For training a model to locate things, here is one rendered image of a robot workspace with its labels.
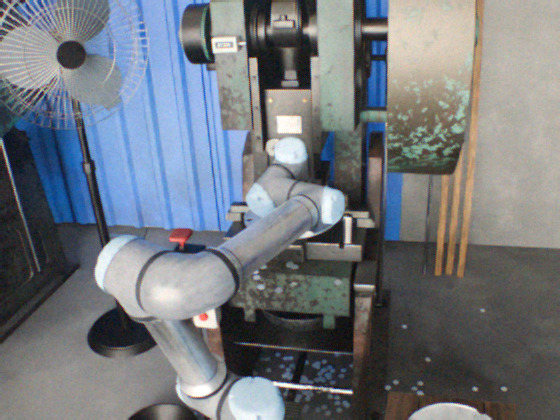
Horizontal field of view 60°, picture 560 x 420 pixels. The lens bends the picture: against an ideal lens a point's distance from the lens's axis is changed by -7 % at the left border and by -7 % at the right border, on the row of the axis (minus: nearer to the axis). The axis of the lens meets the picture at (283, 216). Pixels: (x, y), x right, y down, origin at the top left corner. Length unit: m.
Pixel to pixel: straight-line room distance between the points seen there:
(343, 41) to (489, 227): 1.89
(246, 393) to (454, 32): 0.88
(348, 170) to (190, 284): 1.10
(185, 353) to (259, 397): 0.19
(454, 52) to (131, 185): 2.48
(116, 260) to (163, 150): 2.23
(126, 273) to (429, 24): 0.77
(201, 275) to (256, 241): 0.14
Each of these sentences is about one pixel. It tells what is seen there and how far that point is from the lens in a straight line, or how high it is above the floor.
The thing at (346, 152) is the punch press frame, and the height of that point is 0.89.
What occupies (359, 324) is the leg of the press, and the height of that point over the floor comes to 0.52.
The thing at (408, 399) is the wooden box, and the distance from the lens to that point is 1.60.
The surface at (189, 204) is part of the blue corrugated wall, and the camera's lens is 3.19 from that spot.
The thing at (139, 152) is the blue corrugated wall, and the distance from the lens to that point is 3.19.
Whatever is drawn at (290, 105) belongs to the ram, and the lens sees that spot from 1.52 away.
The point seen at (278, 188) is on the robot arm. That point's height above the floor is 1.05.
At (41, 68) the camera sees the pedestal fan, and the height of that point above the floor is 1.26.
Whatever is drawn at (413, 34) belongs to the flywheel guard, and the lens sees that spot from 1.13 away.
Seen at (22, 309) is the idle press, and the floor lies 0.03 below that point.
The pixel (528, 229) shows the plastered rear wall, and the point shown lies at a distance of 3.12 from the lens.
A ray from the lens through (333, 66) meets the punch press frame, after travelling 1.43.
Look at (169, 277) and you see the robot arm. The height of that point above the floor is 1.06.
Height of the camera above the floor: 1.50
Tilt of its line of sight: 27 degrees down
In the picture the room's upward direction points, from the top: 3 degrees counter-clockwise
